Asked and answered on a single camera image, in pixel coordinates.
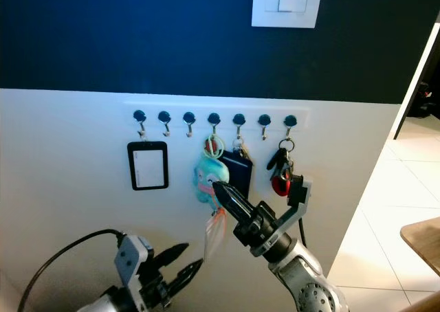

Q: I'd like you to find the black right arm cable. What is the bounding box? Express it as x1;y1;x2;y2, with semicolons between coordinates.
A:
296;214;308;249

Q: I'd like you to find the navy card wallet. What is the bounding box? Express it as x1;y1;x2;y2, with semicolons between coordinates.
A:
223;142;255;196

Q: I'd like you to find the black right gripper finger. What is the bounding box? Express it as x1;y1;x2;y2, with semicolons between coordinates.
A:
212;183;252;226
212;181;261;215

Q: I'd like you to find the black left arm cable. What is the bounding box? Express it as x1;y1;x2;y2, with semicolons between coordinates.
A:
17;230;130;312

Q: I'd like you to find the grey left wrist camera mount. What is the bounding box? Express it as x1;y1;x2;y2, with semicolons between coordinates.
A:
117;234;156;306

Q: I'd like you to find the black badge holder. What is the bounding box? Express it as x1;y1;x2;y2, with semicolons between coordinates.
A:
128;130;170;191

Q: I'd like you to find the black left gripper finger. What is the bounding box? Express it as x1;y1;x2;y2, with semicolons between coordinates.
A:
168;258;205;294
154;243;190;269

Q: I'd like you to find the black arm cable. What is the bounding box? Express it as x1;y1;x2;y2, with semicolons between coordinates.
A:
17;230;130;312
296;214;308;249

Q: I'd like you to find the teal plush keychain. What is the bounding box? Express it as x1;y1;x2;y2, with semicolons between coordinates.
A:
194;137;231;206

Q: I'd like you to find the teal knob wall hook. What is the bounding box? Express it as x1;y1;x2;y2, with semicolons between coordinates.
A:
283;113;298;141
158;110;172;137
208;111;221;140
232;112;247;141
258;113;272;141
133;110;147;141
183;111;197;137

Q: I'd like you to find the white hook rail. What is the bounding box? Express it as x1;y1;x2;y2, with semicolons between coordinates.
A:
125;103;311;129

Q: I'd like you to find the white light switch plate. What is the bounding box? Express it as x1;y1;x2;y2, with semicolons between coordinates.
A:
251;0;324;30

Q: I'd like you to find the black car key, red fob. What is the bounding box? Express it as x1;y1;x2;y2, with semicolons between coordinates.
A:
268;139;295;197

